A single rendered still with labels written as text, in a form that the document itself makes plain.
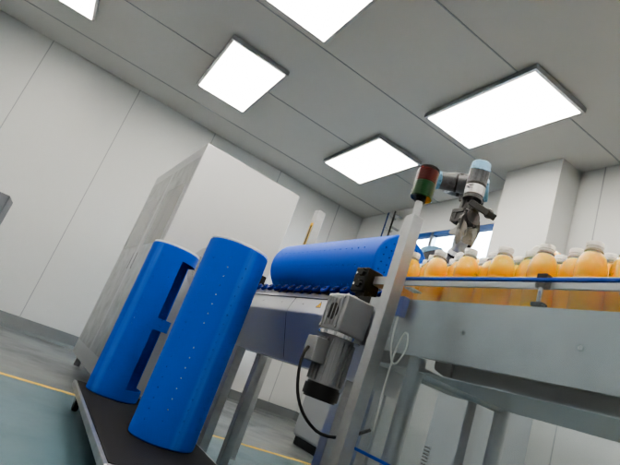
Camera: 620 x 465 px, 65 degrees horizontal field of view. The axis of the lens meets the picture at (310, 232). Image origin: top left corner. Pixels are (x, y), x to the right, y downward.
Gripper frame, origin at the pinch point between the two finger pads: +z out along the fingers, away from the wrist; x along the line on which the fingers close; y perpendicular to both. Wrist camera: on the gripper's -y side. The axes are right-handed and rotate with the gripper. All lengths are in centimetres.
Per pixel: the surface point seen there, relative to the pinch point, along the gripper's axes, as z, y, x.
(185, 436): 101, 75, 43
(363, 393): 63, -22, 43
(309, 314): 39, 55, 20
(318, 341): 53, 2, 45
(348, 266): 16.7, 38.6, 19.7
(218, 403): 90, 121, 14
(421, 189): 4.8, -22.0, 44.6
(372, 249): 10.0, 26.0, 19.9
